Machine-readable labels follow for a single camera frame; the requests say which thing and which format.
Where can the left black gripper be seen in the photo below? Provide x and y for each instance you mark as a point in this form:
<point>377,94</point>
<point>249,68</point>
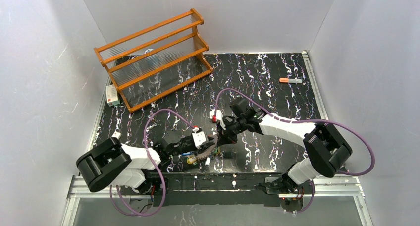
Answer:
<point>203,147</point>

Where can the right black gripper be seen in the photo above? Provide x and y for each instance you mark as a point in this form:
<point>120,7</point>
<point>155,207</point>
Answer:
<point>225,130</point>

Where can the bunch of coloured keys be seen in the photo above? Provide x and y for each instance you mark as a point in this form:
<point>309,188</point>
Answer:
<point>191,158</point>

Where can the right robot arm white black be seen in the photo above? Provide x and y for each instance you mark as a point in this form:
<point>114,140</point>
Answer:
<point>326,148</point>

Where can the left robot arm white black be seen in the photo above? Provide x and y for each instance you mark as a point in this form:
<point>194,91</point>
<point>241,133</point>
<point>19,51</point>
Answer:
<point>114,163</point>

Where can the small white card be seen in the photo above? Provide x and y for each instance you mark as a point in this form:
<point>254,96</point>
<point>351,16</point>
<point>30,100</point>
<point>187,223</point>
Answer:
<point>116,135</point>

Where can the orange white marker pen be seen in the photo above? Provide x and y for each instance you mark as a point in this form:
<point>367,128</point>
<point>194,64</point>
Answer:
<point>290,80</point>

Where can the white red small box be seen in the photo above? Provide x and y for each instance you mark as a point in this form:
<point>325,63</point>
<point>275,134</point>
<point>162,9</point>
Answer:
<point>112,97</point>

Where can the orange wooden shelf rack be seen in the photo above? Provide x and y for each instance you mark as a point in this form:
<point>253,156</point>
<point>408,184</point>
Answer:
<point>156,61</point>

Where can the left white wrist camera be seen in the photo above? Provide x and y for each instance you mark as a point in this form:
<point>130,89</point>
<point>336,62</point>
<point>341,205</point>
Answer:
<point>199,137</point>

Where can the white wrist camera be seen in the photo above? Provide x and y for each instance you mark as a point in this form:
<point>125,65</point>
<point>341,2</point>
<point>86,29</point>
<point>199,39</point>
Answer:
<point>217,117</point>
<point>199,137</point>

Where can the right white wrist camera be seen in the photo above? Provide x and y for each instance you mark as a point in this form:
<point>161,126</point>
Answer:
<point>217,117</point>

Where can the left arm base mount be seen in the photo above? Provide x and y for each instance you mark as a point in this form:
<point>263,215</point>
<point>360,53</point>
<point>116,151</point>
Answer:
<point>151,186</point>

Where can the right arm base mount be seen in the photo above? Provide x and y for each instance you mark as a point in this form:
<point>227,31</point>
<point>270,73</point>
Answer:
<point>294,198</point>

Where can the aluminium frame rail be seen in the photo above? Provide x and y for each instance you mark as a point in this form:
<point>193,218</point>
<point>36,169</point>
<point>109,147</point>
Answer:
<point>340,185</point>

